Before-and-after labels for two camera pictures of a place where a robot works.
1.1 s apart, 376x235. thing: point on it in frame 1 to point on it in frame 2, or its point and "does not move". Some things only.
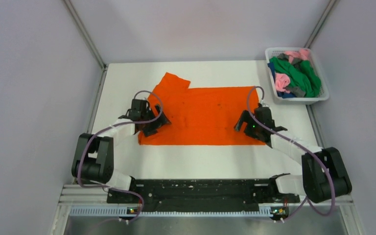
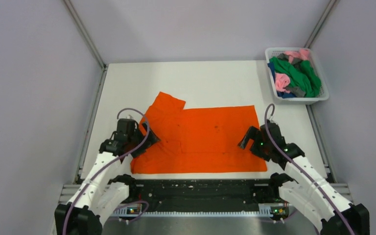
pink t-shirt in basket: [282, 81] does not move
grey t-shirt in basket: [298, 91] does not move
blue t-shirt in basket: [282, 94] does not move
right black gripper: [245, 117] to [252, 133]
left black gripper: [161, 121] to [152, 138]
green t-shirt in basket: [303, 76] does not move
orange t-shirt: [199, 116] to [202, 140]
